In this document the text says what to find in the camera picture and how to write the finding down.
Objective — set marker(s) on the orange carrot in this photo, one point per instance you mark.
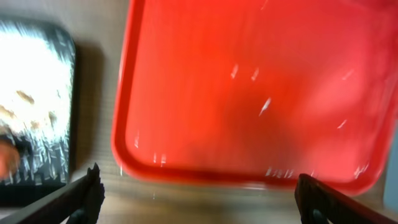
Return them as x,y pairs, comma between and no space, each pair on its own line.
9,160

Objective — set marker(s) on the spilled white rice pile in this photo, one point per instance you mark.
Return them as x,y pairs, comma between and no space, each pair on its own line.
34,77

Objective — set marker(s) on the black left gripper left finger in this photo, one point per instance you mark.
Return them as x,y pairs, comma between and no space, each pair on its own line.
77,202

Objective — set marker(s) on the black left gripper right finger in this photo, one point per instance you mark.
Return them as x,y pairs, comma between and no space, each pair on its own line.
319,203

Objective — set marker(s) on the black tray bin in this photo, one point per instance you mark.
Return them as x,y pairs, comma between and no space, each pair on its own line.
70,124

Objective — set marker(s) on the red plastic tray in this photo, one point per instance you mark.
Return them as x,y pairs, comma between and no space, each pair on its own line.
252,94

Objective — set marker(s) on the grey dishwasher rack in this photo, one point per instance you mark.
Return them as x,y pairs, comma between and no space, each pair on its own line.
390,186

